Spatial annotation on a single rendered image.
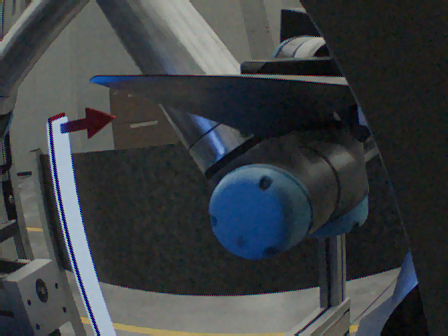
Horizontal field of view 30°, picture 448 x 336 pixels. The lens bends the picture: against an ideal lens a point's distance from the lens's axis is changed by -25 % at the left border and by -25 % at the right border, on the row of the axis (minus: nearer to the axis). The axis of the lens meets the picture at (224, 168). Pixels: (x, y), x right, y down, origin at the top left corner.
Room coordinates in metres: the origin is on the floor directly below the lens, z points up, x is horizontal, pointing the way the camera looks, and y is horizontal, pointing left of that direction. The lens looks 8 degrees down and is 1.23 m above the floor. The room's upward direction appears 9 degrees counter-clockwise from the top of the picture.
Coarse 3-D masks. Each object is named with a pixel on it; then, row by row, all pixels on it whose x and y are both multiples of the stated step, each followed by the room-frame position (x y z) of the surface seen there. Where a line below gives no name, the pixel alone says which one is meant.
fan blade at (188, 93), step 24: (144, 96) 0.67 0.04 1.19; (168, 96) 0.67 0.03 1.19; (192, 96) 0.67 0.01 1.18; (216, 96) 0.67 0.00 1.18; (240, 96) 0.68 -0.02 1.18; (264, 96) 0.68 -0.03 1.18; (288, 96) 0.68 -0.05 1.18; (312, 96) 0.68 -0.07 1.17; (336, 96) 0.68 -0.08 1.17; (216, 120) 0.74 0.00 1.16; (240, 120) 0.74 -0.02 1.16; (264, 120) 0.74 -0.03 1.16; (288, 120) 0.74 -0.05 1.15; (312, 120) 0.74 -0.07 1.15
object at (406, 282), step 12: (408, 252) 0.41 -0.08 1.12; (408, 264) 0.40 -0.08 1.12; (408, 276) 0.38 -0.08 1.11; (396, 288) 0.41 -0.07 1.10; (408, 288) 0.37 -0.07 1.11; (396, 300) 0.39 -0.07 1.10; (408, 300) 0.45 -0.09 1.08; (420, 300) 0.39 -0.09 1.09; (396, 312) 0.46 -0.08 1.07; (408, 312) 0.46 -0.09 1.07; (384, 324) 0.40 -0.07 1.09; (396, 324) 0.46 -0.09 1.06; (408, 324) 0.47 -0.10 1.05
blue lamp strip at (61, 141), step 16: (64, 144) 0.72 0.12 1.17; (64, 160) 0.72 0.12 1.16; (64, 176) 0.72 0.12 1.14; (64, 192) 0.71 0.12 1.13; (64, 208) 0.71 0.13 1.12; (80, 224) 0.73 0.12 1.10; (80, 240) 0.72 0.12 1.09; (80, 256) 0.72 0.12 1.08; (80, 272) 0.71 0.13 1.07; (96, 288) 0.73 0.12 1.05; (96, 304) 0.72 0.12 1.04; (96, 320) 0.71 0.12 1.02
